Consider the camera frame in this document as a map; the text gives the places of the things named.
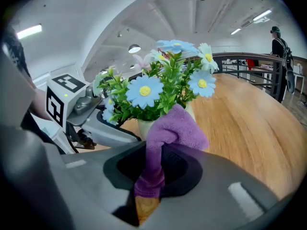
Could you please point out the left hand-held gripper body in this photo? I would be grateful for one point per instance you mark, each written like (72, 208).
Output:
(72, 97)

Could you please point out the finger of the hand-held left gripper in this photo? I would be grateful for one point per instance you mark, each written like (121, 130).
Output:
(108, 136)

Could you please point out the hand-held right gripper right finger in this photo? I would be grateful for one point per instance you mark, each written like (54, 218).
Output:
(216, 176)

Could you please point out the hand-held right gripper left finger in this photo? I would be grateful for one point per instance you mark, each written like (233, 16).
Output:
(91, 176)

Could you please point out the purple cloth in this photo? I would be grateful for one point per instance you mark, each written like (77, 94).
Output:
(172, 126)

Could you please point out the small white flower pot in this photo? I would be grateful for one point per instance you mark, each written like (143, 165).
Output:
(168, 87)

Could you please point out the person's left forearm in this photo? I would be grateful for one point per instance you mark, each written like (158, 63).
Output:
(39, 104)

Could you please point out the wooden table white legs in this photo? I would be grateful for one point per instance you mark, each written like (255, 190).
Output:
(239, 128)

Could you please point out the person's black star-print shirt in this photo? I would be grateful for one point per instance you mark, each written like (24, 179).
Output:
(14, 49)

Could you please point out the fluorescent ceiling light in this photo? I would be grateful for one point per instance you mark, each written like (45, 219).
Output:
(28, 31)
(235, 31)
(262, 15)

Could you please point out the red bag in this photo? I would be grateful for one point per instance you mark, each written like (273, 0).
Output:
(250, 64)

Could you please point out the black metal railing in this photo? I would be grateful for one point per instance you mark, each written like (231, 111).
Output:
(251, 55)

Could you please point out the small white table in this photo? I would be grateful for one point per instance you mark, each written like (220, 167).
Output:
(299, 77)

